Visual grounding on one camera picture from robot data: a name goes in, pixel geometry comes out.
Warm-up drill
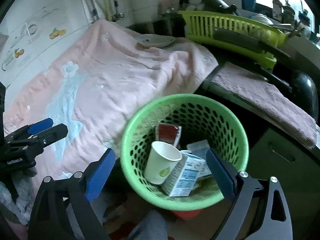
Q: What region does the white paper cup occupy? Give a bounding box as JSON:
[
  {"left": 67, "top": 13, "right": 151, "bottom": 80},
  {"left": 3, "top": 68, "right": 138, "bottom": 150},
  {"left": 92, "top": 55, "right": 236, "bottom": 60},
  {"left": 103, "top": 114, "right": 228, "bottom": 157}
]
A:
[{"left": 144, "top": 141, "right": 182, "bottom": 185}]

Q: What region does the lime green dish rack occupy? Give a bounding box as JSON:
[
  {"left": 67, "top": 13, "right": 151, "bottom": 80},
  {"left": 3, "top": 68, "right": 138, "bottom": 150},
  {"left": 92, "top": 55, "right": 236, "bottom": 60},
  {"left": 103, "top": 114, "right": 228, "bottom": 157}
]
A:
[{"left": 178, "top": 11, "right": 287, "bottom": 70}]

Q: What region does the green plastic trash basket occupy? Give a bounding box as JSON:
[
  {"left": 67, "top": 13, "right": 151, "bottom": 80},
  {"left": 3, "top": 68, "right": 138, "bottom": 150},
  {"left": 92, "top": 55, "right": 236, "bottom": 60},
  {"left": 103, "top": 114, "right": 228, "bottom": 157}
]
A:
[{"left": 120, "top": 94, "right": 249, "bottom": 211}]

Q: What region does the pink towel table cover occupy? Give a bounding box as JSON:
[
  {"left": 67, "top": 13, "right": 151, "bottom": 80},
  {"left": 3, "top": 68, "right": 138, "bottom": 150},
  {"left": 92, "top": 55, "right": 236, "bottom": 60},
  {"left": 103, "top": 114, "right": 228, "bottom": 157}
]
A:
[{"left": 4, "top": 20, "right": 218, "bottom": 186}]

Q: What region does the grey trouser leg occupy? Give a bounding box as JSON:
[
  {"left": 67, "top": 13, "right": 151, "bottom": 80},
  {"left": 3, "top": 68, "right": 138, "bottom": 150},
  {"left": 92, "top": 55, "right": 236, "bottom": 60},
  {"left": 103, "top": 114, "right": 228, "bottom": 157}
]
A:
[{"left": 64, "top": 194, "right": 168, "bottom": 240}]

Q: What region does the red plastic stool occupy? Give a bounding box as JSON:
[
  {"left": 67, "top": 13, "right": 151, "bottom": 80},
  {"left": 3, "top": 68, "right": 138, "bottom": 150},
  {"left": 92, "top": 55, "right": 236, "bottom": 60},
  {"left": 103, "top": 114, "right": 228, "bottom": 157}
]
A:
[{"left": 172, "top": 210, "right": 202, "bottom": 220}]

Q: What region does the metal pot in rack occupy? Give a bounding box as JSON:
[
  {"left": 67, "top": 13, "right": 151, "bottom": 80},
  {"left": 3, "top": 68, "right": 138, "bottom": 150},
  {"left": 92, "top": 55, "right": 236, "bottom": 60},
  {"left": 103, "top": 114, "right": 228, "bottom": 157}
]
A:
[{"left": 204, "top": 0, "right": 237, "bottom": 14}]

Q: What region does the white ceramic dish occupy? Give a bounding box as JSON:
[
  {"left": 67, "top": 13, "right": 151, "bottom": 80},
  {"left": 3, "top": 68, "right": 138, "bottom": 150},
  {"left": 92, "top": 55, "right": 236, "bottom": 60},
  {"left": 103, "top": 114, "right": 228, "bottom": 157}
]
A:
[{"left": 135, "top": 34, "right": 176, "bottom": 48}]

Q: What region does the mauve dish towel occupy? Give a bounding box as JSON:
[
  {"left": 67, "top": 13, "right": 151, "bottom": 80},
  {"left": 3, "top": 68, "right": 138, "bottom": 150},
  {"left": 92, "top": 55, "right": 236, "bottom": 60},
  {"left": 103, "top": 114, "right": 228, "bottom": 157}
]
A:
[{"left": 212, "top": 62, "right": 317, "bottom": 150}]

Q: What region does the red pouch drink bottle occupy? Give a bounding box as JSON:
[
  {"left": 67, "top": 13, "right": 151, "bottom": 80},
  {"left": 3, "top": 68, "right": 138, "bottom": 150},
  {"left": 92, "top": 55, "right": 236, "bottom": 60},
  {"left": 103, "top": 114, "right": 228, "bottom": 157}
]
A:
[{"left": 155, "top": 123, "right": 182, "bottom": 147}]

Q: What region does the white blue milk carton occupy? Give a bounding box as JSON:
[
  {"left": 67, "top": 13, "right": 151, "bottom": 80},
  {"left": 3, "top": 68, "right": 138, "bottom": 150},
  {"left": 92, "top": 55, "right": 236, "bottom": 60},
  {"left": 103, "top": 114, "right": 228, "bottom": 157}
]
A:
[{"left": 162, "top": 151, "right": 204, "bottom": 197}]

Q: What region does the black kettle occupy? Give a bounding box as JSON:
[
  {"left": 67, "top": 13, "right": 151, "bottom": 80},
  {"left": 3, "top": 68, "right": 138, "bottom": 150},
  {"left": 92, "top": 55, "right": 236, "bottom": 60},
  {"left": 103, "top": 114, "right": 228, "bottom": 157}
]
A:
[{"left": 294, "top": 71, "right": 319, "bottom": 122}]

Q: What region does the metal water pipe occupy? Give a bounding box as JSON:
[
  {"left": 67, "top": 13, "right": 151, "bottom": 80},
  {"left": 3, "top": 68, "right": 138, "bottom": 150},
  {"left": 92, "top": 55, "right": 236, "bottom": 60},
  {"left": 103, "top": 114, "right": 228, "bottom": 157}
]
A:
[{"left": 89, "top": 0, "right": 100, "bottom": 23}]

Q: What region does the black knife block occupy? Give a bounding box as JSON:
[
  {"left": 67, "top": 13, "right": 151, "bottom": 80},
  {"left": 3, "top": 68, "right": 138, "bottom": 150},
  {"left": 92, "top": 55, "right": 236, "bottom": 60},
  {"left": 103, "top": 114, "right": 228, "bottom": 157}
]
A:
[{"left": 152, "top": 0, "right": 203, "bottom": 37}]

